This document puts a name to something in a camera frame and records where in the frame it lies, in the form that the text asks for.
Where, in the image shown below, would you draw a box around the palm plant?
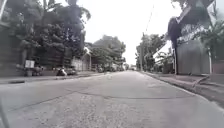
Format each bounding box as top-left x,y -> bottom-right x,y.
199,19 -> 224,62

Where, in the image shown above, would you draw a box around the grey concrete pavement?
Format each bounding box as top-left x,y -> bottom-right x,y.
139,70 -> 224,108
0,72 -> 103,85

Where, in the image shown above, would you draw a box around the utility pole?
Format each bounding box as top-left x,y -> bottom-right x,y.
139,32 -> 145,72

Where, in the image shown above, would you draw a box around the pale low building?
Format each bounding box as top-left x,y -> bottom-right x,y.
71,46 -> 93,72

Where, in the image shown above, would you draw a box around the grey building with awning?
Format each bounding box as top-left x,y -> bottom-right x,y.
166,0 -> 224,76

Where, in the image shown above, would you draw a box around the group of green trees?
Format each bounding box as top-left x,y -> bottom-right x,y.
135,33 -> 167,72
85,34 -> 127,72

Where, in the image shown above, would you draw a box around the parked motorcycle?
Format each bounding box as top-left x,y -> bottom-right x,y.
31,65 -> 45,77
55,66 -> 69,77

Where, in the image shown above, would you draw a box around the large dark trees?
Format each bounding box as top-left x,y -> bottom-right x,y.
0,0 -> 92,60

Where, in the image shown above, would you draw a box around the grey concrete road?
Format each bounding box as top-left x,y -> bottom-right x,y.
0,70 -> 224,128

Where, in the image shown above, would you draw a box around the overhead wires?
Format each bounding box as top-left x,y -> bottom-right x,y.
142,3 -> 156,35

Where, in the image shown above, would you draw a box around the white sign board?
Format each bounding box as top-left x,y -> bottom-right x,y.
24,59 -> 36,70

